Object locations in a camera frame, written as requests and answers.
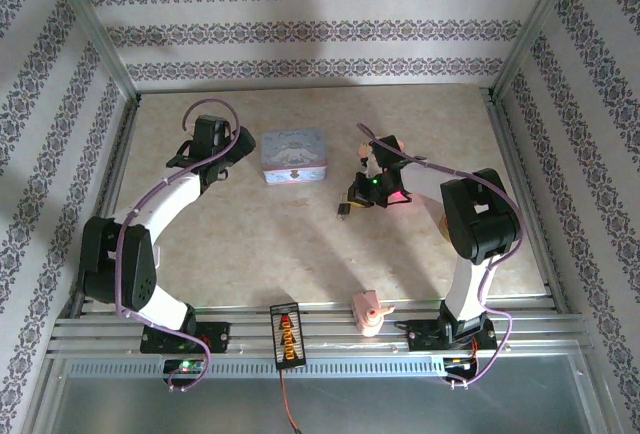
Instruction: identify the plush doll with pink dress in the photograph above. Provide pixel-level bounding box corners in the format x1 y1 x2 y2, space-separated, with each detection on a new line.
357 136 412 204

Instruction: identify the lavender cartoon tin box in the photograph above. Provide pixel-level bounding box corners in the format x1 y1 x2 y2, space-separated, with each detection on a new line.
260 127 331 188

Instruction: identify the pink plastic printed device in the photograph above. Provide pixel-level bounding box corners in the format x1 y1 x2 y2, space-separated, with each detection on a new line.
351 289 396 339

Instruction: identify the black board with orange connectors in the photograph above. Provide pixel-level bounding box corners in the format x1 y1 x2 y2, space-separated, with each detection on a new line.
269 302 307 368

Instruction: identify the small circuit board green light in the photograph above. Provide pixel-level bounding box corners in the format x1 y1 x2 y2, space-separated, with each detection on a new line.
163 358 206 375

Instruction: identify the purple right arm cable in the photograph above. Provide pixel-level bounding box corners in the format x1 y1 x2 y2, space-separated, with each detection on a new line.
355 122 526 390

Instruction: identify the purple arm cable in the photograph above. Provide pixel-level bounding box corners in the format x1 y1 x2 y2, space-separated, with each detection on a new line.
114 98 244 394
355 122 526 390

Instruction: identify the aluminium side rail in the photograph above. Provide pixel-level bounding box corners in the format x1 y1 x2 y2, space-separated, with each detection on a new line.
482 88 569 310
69 96 140 318

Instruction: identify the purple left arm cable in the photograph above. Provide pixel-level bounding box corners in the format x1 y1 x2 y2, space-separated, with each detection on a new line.
114 98 244 394

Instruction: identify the aluminium rail frame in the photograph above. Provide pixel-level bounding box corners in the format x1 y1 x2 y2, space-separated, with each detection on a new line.
47 296 594 358

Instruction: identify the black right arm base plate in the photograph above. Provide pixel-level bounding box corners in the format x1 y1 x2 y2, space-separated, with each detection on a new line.
405 318 499 354

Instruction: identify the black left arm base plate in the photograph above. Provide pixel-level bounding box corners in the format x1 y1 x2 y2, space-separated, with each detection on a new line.
139 321 232 355

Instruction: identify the slotted grey cable duct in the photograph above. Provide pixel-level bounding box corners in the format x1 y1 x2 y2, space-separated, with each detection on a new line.
64 357 451 379

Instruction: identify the aluminium corner post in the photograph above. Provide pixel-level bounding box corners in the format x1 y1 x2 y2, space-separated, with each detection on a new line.
42 0 140 105
492 0 591 100

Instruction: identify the small circuit board with wires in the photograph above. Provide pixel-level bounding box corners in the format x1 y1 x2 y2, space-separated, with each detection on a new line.
444 357 479 373

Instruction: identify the orange wire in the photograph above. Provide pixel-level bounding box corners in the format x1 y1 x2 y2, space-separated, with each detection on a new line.
279 366 302 434

